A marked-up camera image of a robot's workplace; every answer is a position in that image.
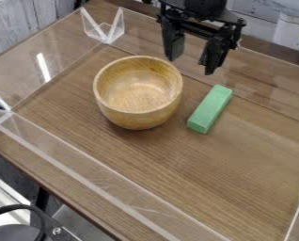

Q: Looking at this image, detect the light wooden bowl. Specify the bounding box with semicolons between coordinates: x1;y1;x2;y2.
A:
93;56;182;130

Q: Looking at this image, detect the white cylindrical container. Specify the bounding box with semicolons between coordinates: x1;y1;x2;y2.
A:
272;12;299;51

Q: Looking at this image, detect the green rectangular block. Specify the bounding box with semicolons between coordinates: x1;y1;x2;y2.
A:
186;85;232;134

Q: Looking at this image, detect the clear acrylic tray wall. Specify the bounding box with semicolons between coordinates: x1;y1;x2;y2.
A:
0;1;299;241

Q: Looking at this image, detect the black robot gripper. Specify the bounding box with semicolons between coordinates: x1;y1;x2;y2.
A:
158;0;245;75

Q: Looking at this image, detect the black cable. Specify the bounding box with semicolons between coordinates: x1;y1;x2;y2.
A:
0;203;48;241

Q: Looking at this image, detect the black table leg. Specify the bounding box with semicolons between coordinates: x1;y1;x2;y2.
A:
34;187;50;211

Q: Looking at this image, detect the clear acrylic corner bracket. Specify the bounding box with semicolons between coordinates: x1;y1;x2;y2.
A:
78;8;124;44

